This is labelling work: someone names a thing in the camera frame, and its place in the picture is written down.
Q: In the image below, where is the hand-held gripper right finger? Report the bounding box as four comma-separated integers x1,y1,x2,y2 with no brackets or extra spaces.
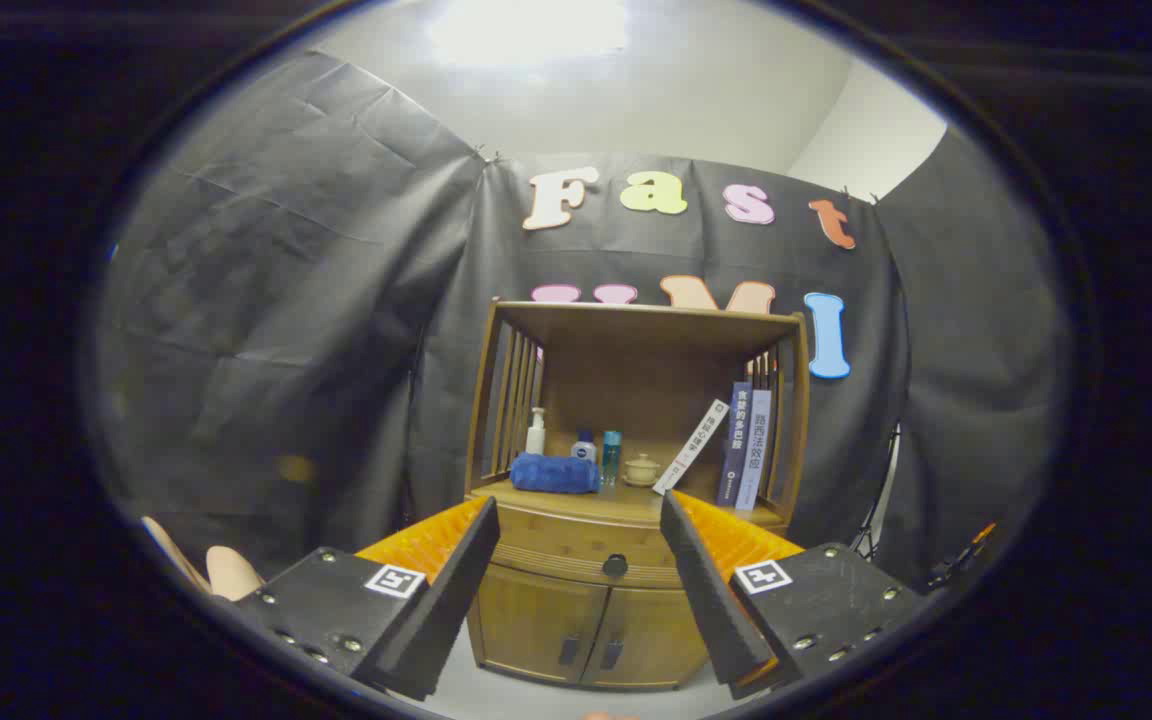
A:
658,490,927,701

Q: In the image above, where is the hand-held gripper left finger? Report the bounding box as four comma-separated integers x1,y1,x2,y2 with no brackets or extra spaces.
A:
236,497,502,701

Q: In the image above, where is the wooden cabinet door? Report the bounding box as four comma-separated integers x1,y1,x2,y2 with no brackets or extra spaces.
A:
471,565,609,684
581,585,712,691

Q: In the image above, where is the wooden countertop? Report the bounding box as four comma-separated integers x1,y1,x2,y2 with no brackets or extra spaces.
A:
466,478,787,529

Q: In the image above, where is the wooden cabinet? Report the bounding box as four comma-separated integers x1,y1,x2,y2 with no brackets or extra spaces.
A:
464,298,812,693

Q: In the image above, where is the light purple book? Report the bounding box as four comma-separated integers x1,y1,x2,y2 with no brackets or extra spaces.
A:
736,388,773,513

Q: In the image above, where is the white book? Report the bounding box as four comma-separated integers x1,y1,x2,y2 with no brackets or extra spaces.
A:
653,399,730,496

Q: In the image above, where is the dark blue book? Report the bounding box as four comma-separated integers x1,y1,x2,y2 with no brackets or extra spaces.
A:
717,381,754,508

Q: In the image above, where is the blue rolled towel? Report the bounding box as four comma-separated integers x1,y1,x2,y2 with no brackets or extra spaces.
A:
510,453,602,495

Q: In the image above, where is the light wooden chair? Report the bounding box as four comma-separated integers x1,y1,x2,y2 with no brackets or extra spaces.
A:
141,515,265,603

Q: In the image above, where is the black orange device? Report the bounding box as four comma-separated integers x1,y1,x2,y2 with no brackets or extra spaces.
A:
926,520,999,593

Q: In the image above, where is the ceiling light panel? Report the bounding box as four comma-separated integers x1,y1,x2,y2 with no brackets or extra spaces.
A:
426,0,629,67

